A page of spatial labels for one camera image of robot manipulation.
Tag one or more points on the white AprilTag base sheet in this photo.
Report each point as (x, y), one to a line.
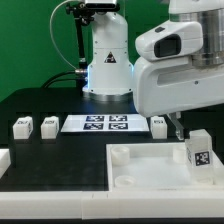
(105, 123)

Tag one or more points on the white U-shaped obstacle fence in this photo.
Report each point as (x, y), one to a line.
(108, 204)

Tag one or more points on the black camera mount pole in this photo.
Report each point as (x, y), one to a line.
(82, 17)

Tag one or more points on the grey camera on mount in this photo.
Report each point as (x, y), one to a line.
(102, 5)

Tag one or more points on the white square tabletop part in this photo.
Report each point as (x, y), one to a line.
(154, 166)

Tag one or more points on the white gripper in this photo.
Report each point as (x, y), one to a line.
(165, 79)

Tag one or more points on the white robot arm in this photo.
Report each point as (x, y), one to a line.
(111, 75)

